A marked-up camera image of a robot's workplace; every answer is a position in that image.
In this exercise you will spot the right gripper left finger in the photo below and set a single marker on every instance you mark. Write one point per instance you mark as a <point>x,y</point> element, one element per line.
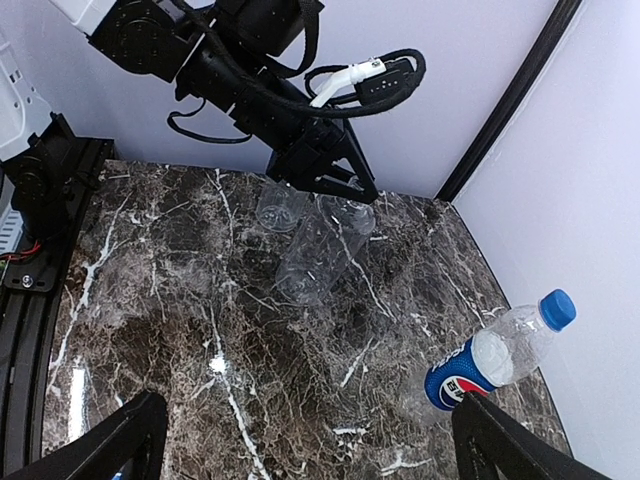
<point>133,436</point>

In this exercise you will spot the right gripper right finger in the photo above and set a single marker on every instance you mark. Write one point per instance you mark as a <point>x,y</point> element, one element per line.
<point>490,444</point>

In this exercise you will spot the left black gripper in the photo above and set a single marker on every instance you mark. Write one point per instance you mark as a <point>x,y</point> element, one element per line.
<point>308,163</point>

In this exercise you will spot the clear unlabeled plastic bottle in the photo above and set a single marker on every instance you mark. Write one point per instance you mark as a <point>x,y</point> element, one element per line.
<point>328,239</point>

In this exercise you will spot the Pocari Sweat bottle blue label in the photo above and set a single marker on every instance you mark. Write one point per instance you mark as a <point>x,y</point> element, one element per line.
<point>280,207</point>

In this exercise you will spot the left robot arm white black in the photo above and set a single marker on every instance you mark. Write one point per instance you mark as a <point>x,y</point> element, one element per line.
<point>239,56</point>

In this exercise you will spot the black front table rail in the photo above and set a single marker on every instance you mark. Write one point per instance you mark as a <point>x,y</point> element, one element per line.
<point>31,292</point>

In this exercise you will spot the white slotted cable duct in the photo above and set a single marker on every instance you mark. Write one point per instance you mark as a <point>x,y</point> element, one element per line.
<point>10,231</point>

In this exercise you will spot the left black frame post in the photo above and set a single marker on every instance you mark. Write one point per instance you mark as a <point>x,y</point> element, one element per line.
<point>532,66</point>

